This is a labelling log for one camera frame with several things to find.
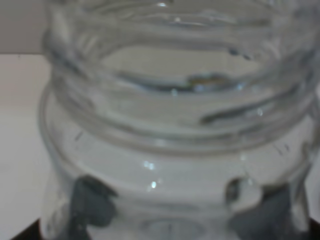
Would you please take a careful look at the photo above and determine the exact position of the clear plastic water bottle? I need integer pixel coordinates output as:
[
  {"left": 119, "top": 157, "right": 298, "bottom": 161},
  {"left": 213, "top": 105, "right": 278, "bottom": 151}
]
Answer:
[{"left": 39, "top": 0, "right": 320, "bottom": 240}]

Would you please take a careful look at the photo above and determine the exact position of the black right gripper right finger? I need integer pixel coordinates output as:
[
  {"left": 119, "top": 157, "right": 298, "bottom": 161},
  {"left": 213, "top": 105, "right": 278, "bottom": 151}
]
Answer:
[{"left": 229, "top": 186, "right": 302, "bottom": 240}]

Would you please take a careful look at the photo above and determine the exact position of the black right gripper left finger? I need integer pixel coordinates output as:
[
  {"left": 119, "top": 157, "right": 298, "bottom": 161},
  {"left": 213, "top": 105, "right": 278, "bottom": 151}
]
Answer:
[{"left": 68, "top": 175, "right": 118, "bottom": 240}]

